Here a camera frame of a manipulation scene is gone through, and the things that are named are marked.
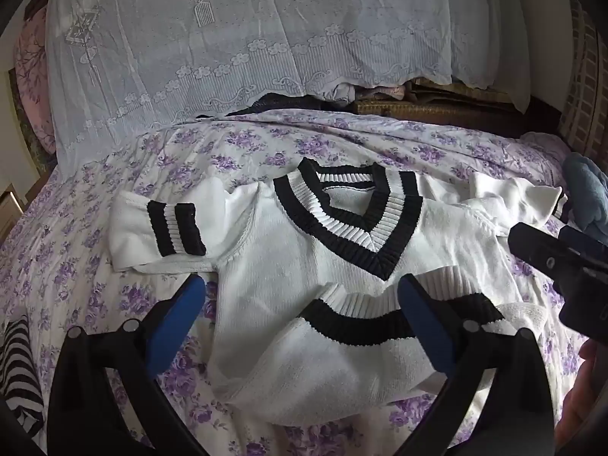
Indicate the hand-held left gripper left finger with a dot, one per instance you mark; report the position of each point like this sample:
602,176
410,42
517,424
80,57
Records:
175,325

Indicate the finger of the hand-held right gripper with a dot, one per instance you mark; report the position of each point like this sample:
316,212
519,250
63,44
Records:
584,247
534,247

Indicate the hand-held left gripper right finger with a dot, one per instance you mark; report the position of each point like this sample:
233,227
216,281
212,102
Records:
427,327

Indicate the white sweater with black stripes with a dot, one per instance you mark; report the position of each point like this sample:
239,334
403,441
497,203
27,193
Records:
285,256

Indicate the person's right hand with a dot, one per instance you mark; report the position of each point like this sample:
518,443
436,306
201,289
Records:
591,389

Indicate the blue-grey garment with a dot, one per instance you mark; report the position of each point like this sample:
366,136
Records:
586,190

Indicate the purple floral bedsheet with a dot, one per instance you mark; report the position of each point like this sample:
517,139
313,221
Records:
71,270

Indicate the brown checked curtain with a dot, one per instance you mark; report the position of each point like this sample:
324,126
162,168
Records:
586,85

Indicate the black and white striped garment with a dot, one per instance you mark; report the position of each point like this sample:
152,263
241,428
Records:
19,375

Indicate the brown woven mat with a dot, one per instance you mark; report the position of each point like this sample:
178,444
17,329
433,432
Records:
427,110

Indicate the beige wooden cabinet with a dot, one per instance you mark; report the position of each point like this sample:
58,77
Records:
9,209

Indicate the dark green patterned cloth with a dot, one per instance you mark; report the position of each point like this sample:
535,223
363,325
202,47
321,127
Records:
21,109

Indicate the pink floral pillow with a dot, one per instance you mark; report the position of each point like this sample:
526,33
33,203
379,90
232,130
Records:
31,66

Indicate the white lace cover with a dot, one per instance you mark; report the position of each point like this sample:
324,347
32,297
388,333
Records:
237,19

